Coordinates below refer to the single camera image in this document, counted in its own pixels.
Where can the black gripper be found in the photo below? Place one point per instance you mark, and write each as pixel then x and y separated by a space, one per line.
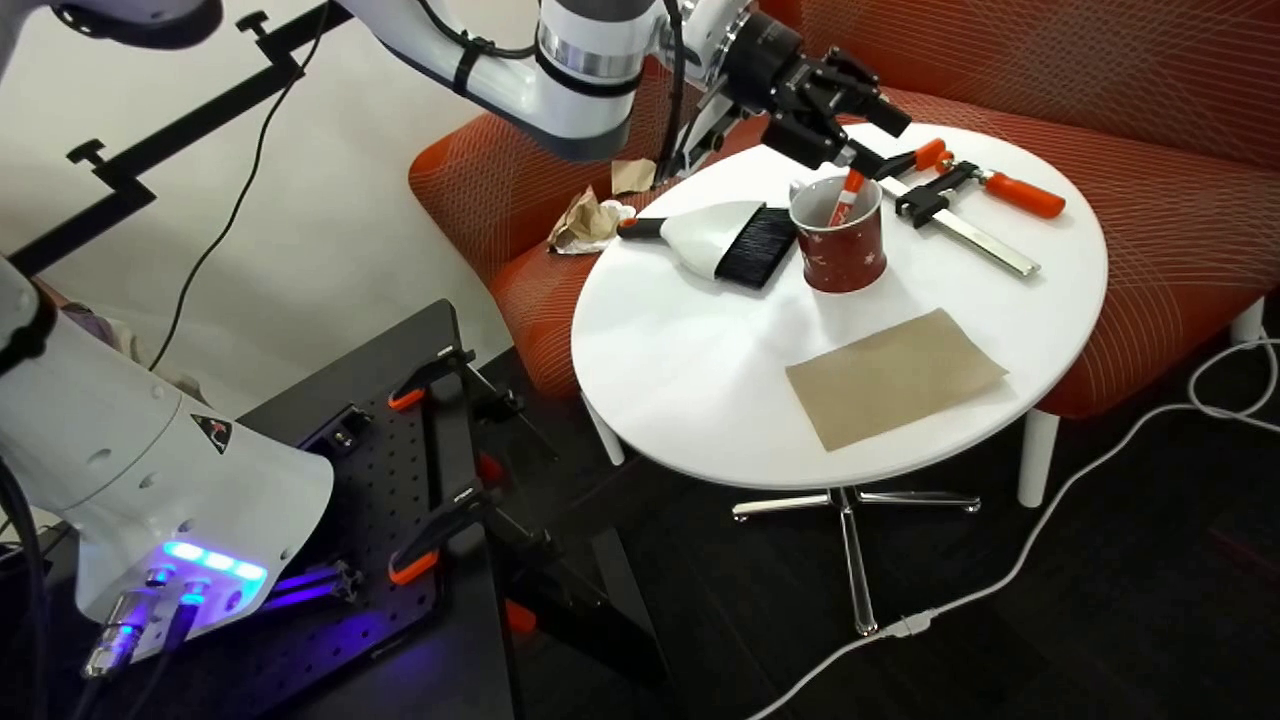
pixel 771 73

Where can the red marker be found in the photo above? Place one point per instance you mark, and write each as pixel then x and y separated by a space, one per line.
pixel 845 198

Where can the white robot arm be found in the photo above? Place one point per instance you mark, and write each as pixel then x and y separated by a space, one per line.
pixel 576 78

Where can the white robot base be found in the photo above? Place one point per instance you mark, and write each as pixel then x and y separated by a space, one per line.
pixel 184 519

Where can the maroon mug white inside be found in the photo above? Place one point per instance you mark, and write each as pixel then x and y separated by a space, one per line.
pixel 840 256

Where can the small orange black clamp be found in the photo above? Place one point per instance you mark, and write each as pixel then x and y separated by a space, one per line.
pixel 913 163

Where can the tan cloth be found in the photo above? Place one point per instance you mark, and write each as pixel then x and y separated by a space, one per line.
pixel 889 376

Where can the crumpled brown paper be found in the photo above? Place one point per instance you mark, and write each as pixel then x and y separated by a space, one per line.
pixel 595 216

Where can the round white table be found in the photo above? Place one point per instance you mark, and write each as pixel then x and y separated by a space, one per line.
pixel 692 373

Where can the orange patterned sofa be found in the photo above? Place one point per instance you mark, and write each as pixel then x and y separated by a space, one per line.
pixel 1157 110

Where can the orange black clamp right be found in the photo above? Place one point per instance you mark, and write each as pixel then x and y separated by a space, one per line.
pixel 486 397

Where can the orange black clamp left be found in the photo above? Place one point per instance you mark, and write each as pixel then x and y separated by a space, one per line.
pixel 423 552

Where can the black perforated mounting board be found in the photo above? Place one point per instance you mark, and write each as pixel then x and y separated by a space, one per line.
pixel 340 640

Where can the bar clamp orange handle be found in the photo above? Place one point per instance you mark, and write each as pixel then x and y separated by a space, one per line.
pixel 964 203

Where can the black camera boom frame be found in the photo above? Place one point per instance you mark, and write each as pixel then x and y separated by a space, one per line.
pixel 125 171

